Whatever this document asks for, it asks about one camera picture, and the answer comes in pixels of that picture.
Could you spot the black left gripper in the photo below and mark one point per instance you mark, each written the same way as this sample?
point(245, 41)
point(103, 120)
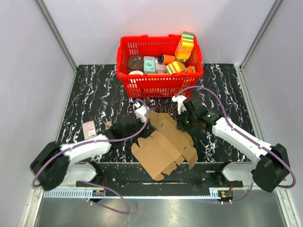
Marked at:
point(148, 131)

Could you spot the yellow green striped box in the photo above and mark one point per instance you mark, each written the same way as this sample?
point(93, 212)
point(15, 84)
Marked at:
point(175, 67)

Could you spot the tall orange yellow carton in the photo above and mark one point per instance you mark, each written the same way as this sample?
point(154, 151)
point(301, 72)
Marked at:
point(184, 47)

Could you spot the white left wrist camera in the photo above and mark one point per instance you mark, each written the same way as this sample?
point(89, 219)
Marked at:
point(141, 110)

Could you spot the pink small box in basket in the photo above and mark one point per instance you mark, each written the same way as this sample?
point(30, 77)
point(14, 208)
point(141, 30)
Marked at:
point(159, 68)

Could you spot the brown round cookie pack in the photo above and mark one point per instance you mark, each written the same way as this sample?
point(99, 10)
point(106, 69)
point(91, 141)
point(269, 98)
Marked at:
point(135, 62)

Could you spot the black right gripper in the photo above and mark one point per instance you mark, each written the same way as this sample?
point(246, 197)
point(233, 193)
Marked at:
point(180, 124)

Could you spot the brown cardboard box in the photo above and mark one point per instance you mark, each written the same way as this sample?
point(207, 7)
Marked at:
point(165, 149)

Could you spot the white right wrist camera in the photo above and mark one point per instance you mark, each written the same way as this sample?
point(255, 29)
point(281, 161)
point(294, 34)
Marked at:
point(179, 100)

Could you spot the aluminium frame rail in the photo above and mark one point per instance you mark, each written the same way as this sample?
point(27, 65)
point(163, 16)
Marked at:
point(54, 30)

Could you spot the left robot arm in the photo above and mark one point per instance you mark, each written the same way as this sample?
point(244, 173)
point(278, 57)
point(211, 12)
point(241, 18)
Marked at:
point(58, 164)

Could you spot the white round lid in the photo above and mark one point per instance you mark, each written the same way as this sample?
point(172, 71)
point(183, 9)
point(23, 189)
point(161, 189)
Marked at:
point(136, 72)

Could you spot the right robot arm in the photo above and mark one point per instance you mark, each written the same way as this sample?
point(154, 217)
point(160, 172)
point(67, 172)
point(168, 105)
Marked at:
point(269, 165)

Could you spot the small orange packet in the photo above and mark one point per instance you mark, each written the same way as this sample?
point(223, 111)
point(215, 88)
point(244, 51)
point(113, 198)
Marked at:
point(190, 69)

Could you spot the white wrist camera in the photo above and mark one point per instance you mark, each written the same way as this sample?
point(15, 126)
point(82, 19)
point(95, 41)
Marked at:
point(179, 100)
point(141, 110)

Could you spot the teal snack box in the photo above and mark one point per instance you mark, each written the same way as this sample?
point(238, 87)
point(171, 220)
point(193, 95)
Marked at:
point(149, 64)

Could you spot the orange tube with blue cap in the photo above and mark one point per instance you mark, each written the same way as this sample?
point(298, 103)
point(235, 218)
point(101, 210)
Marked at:
point(166, 59)

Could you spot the red plastic shopping basket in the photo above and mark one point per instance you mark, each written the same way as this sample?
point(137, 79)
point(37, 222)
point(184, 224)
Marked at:
point(152, 84)

